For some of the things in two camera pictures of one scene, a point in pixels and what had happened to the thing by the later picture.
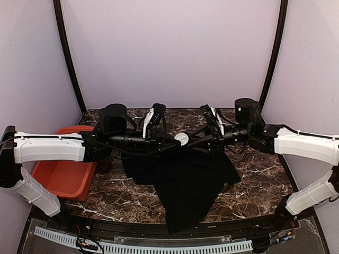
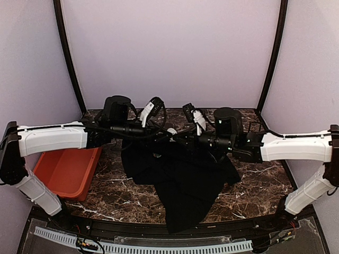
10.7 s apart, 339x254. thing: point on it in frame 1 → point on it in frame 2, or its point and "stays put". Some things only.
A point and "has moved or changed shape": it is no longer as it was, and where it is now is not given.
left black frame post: (59, 11) stays put
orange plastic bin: (67, 179) stays put
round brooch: (182, 137) has moved or changed shape
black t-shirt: (188, 179) stays put
